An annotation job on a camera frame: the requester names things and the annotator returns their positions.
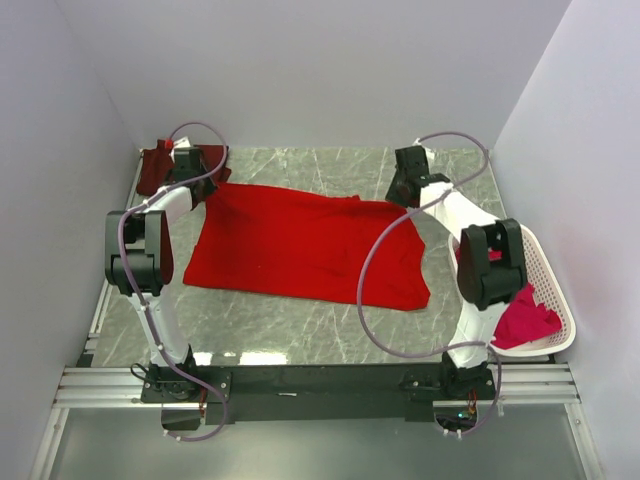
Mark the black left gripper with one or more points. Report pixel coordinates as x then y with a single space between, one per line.
209 187

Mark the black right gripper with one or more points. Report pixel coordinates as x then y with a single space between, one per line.
392 194

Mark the dark red t shirt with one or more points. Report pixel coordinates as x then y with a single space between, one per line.
157 165

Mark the bright red t shirt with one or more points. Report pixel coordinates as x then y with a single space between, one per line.
284 242

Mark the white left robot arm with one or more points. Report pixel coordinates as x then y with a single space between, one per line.
139 263

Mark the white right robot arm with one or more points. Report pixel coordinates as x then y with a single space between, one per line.
490 272

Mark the white perforated laundry basket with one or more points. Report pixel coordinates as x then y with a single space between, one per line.
511 300

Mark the pink garment in basket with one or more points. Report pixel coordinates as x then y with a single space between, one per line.
537 322

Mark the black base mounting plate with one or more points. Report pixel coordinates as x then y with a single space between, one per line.
321 392

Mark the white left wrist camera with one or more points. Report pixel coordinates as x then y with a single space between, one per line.
181 143

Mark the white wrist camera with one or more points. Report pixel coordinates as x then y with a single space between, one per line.
428 151
181 143

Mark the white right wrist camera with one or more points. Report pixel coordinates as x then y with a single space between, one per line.
428 151

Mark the aluminium frame rail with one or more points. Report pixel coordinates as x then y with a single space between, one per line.
522 384

